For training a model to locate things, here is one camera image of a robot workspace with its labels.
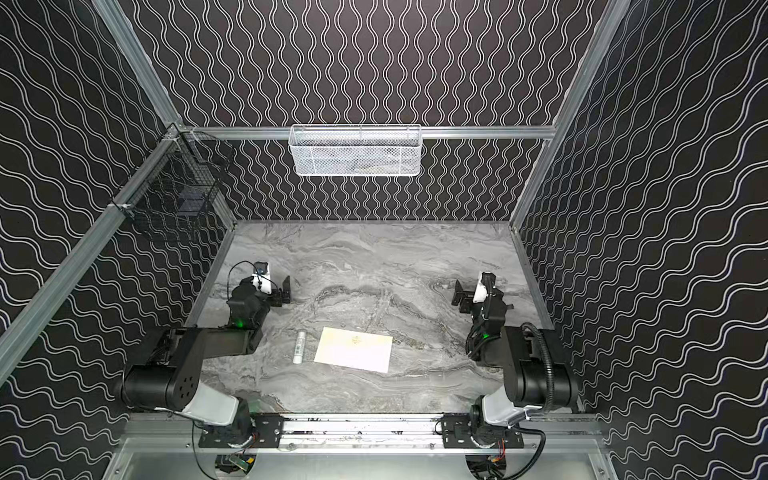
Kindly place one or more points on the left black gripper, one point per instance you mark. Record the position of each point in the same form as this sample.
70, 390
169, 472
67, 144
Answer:
274, 291

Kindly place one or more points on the white glue stick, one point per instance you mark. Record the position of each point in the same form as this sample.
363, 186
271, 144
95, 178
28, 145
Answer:
299, 347

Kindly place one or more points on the cream yellow envelope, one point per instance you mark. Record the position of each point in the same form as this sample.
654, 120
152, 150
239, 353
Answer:
357, 350

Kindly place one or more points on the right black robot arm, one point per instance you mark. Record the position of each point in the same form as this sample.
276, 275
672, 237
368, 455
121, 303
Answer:
537, 378

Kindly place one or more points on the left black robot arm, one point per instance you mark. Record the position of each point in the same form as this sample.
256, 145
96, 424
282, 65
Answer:
165, 372

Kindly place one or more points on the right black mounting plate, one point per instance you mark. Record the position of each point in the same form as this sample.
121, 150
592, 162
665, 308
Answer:
483, 433

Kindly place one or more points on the black mounting plate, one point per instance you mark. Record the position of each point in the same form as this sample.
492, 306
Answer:
260, 431
483, 433

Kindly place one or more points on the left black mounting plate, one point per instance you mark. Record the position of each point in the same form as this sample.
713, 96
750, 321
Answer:
260, 431

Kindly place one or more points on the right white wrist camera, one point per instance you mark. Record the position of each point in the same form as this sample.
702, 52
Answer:
484, 287

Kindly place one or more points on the white wire mesh basket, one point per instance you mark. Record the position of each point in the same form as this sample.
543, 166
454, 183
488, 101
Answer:
356, 150

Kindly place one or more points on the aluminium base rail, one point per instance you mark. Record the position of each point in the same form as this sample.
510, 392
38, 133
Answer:
314, 433

